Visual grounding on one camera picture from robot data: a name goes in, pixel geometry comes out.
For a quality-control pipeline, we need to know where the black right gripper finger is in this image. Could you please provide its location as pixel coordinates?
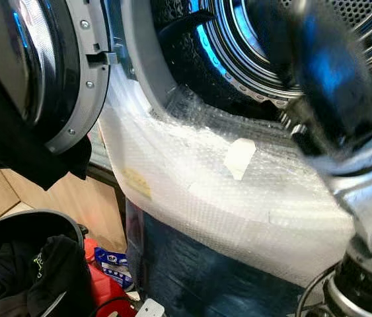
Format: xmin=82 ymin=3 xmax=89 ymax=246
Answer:
xmin=248 ymin=0 xmax=318 ymax=63

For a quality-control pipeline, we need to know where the washing machine door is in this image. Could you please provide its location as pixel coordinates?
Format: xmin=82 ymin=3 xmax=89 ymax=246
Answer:
xmin=0 ymin=0 xmax=112 ymax=156

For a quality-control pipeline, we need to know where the wrapped washing machine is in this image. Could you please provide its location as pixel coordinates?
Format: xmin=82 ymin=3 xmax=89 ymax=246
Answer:
xmin=96 ymin=0 xmax=372 ymax=317

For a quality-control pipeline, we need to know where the perforated steel washer drum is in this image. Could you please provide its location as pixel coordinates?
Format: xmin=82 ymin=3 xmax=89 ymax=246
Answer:
xmin=199 ymin=0 xmax=372 ymax=106

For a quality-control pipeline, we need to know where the white tape piece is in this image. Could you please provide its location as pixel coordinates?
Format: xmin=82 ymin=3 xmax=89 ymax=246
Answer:
xmin=223 ymin=137 xmax=257 ymax=181

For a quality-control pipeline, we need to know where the clear bubble wrap sheet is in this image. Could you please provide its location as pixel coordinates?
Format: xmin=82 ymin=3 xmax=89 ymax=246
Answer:
xmin=98 ymin=66 xmax=371 ymax=285

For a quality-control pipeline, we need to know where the wooden cabinet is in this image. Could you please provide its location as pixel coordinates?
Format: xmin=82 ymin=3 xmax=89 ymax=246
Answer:
xmin=0 ymin=168 xmax=127 ymax=252

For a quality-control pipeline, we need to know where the blue white package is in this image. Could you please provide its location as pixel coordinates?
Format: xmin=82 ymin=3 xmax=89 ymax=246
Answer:
xmin=94 ymin=248 xmax=133 ymax=290

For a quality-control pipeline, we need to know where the black hanging garment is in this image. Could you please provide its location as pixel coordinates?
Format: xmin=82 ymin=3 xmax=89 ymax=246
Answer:
xmin=0 ymin=13 xmax=93 ymax=191

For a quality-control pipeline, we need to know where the red detergent bottle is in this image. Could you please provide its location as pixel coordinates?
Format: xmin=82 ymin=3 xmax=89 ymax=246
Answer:
xmin=82 ymin=238 xmax=137 ymax=317

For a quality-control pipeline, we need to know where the black round laundry bucket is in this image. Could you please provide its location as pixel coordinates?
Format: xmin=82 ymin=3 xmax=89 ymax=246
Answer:
xmin=0 ymin=209 xmax=86 ymax=317

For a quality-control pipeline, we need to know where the black garment with green logo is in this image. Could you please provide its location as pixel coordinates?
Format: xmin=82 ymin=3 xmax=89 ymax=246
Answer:
xmin=27 ymin=234 xmax=97 ymax=317

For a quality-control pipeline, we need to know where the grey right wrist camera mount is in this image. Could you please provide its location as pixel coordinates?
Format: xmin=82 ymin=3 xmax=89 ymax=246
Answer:
xmin=318 ymin=92 xmax=372 ymax=176

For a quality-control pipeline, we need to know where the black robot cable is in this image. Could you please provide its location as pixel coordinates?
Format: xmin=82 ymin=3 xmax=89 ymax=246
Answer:
xmin=297 ymin=264 xmax=335 ymax=317

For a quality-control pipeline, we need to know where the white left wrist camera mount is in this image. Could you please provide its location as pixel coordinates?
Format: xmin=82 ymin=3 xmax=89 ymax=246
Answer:
xmin=135 ymin=299 xmax=167 ymax=317

